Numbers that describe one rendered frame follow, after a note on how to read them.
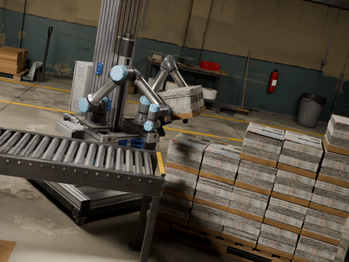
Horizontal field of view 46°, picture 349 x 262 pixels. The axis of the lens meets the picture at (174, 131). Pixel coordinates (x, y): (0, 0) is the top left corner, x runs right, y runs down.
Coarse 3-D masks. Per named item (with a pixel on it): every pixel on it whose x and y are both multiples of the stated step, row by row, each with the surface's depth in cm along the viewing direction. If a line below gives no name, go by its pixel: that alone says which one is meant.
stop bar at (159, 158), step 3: (156, 153) 300; (159, 153) 297; (159, 156) 290; (159, 159) 285; (162, 159) 286; (159, 162) 278; (162, 162) 279; (159, 165) 273; (162, 165) 273; (159, 168) 270; (162, 168) 267; (162, 171) 263; (162, 174) 259; (165, 174) 259
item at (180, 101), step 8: (192, 88) 323; (160, 96) 323; (168, 96) 321; (176, 96) 319; (184, 96) 317; (192, 96) 322; (168, 104) 323; (176, 104) 321; (184, 104) 319; (192, 104) 321; (176, 112) 322; (184, 112) 319
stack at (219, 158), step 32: (192, 160) 331; (224, 160) 324; (192, 192) 337; (224, 192) 329; (256, 192) 323; (288, 192) 315; (160, 224) 350; (224, 224) 334; (256, 224) 327; (288, 224) 320
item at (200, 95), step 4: (176, 88) 350; (180, 88) 346; (184, 88) 341; (200, 88) 344; (200, 92) 344; (200, 96) 343; (200, 100) 344; (200, 104) 342; (204, 104) 351; (200, 108) 340
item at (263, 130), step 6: (252, 126) 331; (258, 126) 336; (264, 126) 341; (252, 132) 312; (258, 132) 314; (264, 132) 319; (270, 132) 324; (276, 132) 328; (282, 132) 333; (276, 138) 309; (282, 138) 311
